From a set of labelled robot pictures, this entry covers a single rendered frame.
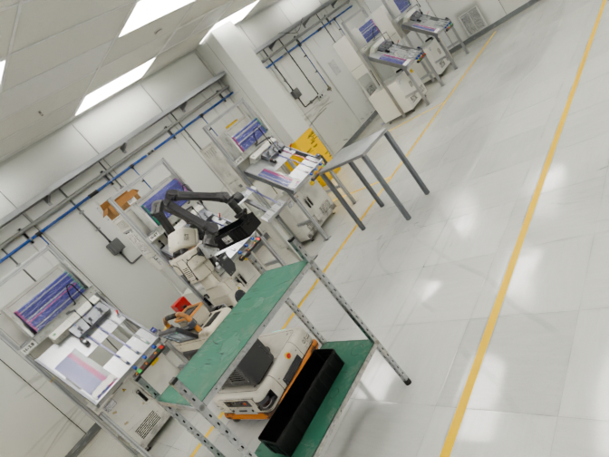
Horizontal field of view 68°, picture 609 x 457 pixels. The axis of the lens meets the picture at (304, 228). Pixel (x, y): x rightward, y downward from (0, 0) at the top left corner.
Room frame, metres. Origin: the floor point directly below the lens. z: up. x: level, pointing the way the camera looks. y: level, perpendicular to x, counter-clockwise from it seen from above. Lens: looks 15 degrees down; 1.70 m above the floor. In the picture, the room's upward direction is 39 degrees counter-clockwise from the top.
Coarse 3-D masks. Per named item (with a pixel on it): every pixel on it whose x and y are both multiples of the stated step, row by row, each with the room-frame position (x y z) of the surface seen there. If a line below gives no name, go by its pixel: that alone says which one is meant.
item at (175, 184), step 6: (174, 180) 4.98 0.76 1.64; (168, 186) 4.92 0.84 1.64; (174, 186) 4.95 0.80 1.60; (180, 186) 4.99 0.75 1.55; (162, 192) 4.86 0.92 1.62; (150, 198) 4.80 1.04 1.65; (156, 198) 4.80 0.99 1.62; (162, 198) 4.83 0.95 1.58; (144, 204) 4.71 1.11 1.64; (150, 204) 4.74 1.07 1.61; (180, 204) 4.90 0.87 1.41; (144, 210) 4.74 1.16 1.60; (150, 210) 4.71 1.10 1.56; (150, 216) 4.72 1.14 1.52; (168, 216) 4.77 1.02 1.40; (156, 222) 4.72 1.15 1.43
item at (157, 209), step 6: (156, 204) 3.38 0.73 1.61; (156, 210) 3.34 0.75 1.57; (162, 210) 3.35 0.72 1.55; (156, 216) 3.34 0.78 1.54; (162, 216) 3.35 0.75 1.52; (162, 222) 3.36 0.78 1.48; (168, 222) 3.39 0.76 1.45; (168, 228) 3.39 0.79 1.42; (174, 228) 3.43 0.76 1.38; (168, 234) 3.42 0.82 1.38
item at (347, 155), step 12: (384, 132) 4.23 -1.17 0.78; (360, 144) 4.41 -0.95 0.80; (372, 144) 4.12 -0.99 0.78; (396, 144) 4.25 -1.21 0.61; (336, 156) 4.70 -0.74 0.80; (348, 156) 4.32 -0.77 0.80; (360, 156) 4.06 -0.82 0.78; (324, 168) 4.60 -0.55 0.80; (372, 168) 4.03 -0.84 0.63; (408, 168) 4.26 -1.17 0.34; (324, 180) 4.61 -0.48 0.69; (384, 180) 4.04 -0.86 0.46; (420, 180) 4.25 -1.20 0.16; (336, 192) 4.59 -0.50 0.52; (372, 192) 4.80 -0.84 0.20; (396, 204) 4.04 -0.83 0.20; (408, 216) 4.03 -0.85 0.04
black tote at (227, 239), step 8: (248, 216) 3.33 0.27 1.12; (232, 224) 3.56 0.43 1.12; (240, 224) 3.50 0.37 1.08; (248, 224) 3.29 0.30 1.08; (256, 224) 3.33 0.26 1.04; (224, 232) 3.67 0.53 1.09; (232, 232) 3.34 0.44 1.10; (240, 232) 3.28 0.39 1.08; (248, 232) 3.26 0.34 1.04; (216, 240) 3.50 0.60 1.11; (224, 240) 3.44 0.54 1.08; (232, 240) 3.38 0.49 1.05; (240, 240) 3.33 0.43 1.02; (224, 248) 3.49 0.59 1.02
